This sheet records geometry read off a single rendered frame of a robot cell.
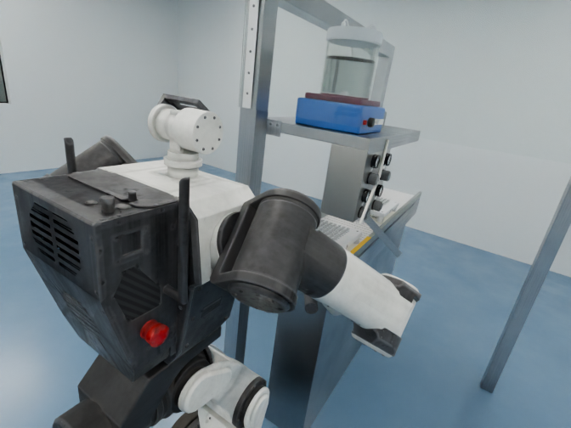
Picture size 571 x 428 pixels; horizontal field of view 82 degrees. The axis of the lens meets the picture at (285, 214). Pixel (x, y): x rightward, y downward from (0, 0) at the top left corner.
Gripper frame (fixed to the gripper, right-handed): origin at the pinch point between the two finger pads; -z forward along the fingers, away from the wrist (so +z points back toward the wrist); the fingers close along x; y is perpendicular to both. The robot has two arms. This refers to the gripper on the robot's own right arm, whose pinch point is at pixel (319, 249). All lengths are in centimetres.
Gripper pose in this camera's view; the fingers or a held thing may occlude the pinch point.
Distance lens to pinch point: 107.1
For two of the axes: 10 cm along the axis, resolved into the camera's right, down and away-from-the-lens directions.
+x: -1.1, 9.3, 3.6
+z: -0.1, 3.6, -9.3
